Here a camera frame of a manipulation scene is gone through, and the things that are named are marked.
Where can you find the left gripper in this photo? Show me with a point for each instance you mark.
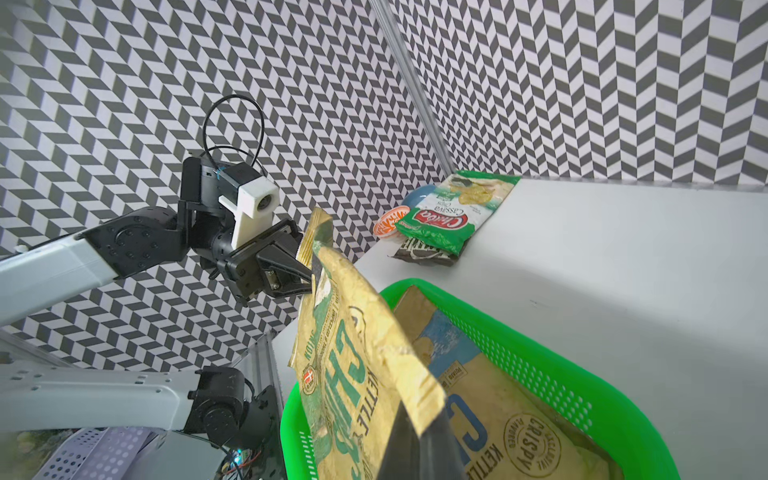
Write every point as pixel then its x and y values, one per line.
pixel 227 217

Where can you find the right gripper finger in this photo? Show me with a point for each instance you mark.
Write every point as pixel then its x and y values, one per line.
pixel 434 455

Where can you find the yellow blue CHIPS bag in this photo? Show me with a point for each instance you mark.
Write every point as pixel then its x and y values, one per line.
pixel 501 430

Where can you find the tan green kettle CHIPS bag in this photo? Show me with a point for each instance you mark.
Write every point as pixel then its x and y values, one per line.
pixel 355 367

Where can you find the green white Chulo chips bag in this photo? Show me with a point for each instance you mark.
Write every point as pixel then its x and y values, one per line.
pixel 452 213

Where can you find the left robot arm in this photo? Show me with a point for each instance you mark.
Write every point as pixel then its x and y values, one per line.
pixel 211 401

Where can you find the green plastic basket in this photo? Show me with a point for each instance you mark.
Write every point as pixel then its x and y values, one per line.
pixel 595 407

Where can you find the orange patterned bowl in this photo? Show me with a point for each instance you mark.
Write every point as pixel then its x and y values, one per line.
pixel 386 225

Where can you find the blue bowl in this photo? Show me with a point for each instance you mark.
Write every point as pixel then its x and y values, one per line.
pixel 412 199

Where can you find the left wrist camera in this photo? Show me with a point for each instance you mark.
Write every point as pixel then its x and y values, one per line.
pixel 250 197

